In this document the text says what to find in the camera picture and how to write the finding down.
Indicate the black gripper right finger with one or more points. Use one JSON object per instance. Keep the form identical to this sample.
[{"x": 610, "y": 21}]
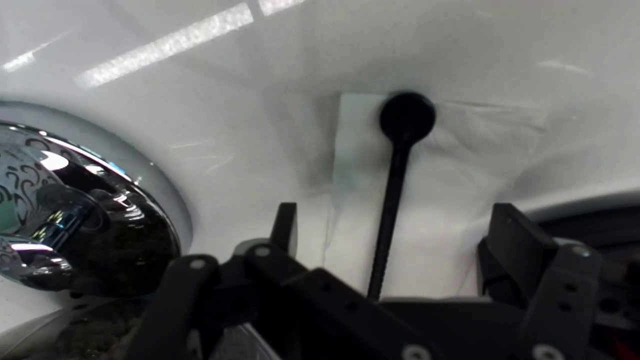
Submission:
[{"x": 552, "y": 301}]

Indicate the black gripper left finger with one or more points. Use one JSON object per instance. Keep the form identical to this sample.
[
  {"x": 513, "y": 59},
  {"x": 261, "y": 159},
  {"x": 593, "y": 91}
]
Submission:
[{"x": 281, "y": 312}]

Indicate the black ladle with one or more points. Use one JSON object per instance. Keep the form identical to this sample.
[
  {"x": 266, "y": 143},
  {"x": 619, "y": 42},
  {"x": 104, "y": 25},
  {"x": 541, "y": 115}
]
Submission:
[{"x": 407, "y": 118}]

